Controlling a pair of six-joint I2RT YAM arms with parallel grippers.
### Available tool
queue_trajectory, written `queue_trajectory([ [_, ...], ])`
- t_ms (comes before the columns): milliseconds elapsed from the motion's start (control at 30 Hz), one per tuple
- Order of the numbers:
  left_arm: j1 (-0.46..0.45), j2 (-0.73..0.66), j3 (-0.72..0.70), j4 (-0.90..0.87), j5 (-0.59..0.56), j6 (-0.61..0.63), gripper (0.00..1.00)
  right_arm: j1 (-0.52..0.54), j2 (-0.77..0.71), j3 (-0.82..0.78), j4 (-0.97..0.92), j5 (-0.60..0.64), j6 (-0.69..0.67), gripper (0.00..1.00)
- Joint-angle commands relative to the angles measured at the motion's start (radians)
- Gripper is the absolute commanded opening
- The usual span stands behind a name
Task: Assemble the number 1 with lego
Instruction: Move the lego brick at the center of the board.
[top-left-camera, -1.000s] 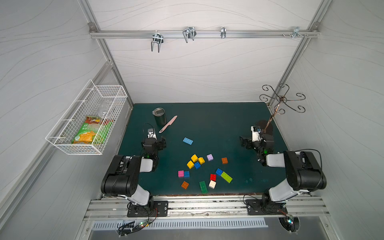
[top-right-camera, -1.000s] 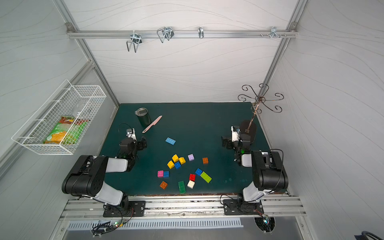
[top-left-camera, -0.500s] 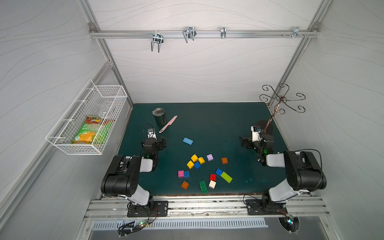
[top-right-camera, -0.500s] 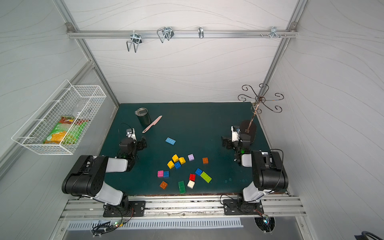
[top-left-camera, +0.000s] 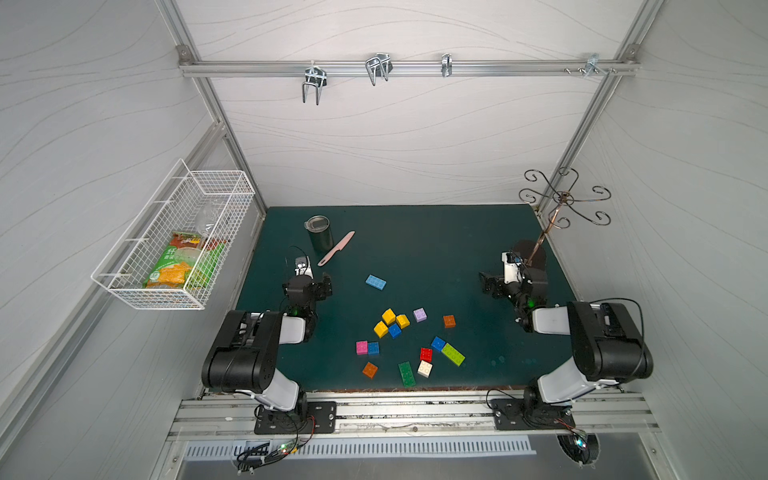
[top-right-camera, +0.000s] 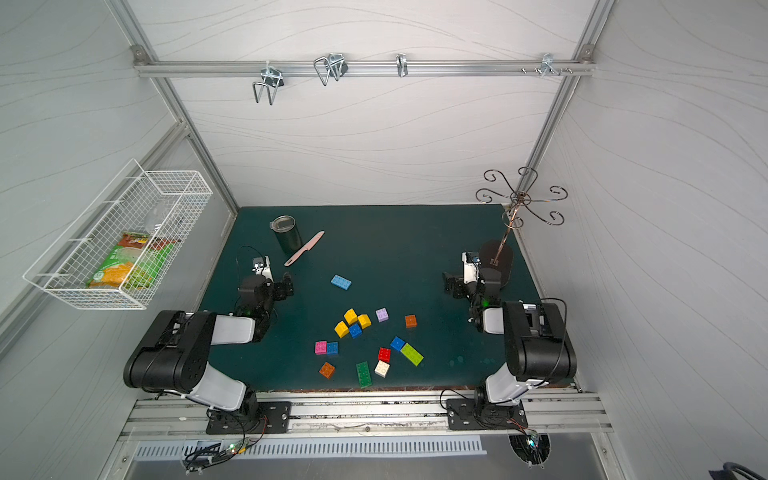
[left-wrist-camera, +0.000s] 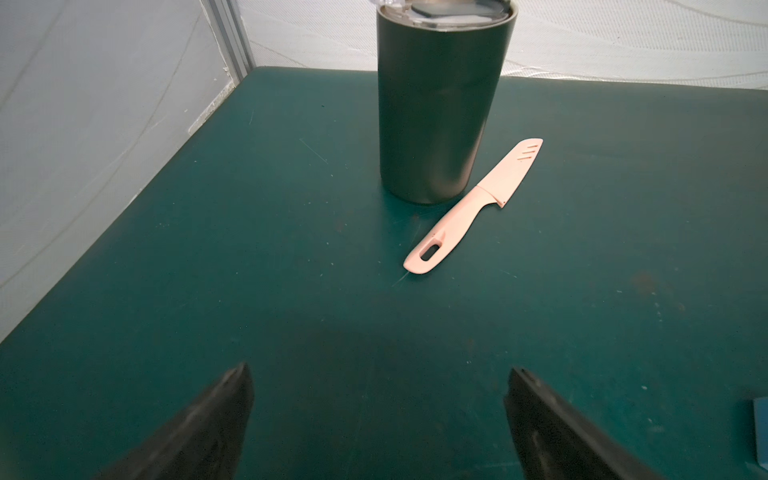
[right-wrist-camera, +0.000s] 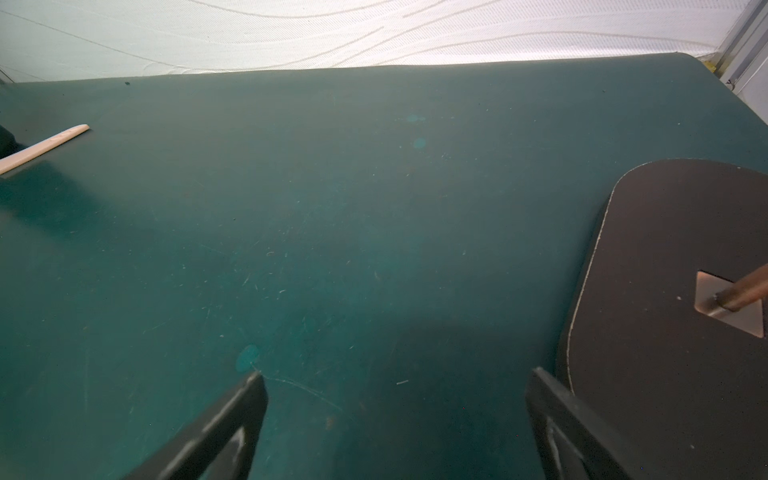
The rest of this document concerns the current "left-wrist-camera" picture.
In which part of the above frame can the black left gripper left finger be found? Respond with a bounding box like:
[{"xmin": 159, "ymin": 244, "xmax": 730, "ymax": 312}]
[{"xmin": 95, "ymin": 362, "xmax": 254, "ymax": 479}]

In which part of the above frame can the dark green metal tumbler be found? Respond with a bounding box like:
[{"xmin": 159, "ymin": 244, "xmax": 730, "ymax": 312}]
[{"xmin": 376, "ymin": 1, "xmax": 519, "ymax": 205}]

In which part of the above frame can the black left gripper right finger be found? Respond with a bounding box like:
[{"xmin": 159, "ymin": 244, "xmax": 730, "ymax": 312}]
[{"xmin": 504, "ymin": 367, "xmax": 661, "ymax": 479}]

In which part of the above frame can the pink plastic knife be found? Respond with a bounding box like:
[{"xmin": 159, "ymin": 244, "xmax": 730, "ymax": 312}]
[{"xmin": 403, "ymin": 138, "xmax": 543, "ymax": 275}]

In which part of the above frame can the light blue lego base plate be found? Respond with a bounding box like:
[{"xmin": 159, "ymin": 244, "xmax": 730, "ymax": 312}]
[{"xmin": 752, "ymin": 396, "xmax": 768, "ymax": 470}]

